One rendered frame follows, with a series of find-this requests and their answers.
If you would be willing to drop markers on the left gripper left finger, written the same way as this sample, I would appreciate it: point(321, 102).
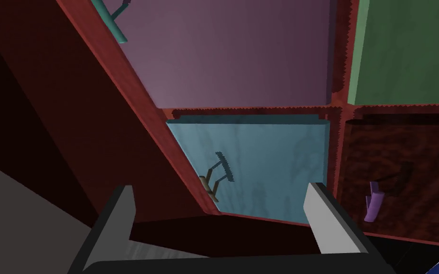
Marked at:
point(109, 224)

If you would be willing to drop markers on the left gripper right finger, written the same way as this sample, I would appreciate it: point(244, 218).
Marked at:
point(328, 224)

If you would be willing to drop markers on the blue drawer front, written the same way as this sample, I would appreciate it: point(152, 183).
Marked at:
point(276, 167)

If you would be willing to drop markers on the dark brown drawer front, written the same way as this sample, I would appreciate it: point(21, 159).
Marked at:
point(425, 152)

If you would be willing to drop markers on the red wooden cupboard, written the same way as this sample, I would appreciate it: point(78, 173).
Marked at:
point(71, 99)

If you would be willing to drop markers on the green cupboard door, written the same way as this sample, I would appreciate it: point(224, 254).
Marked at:
point(413, 49)

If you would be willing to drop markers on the purple cupboard door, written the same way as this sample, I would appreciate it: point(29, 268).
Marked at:
point(227, 53)

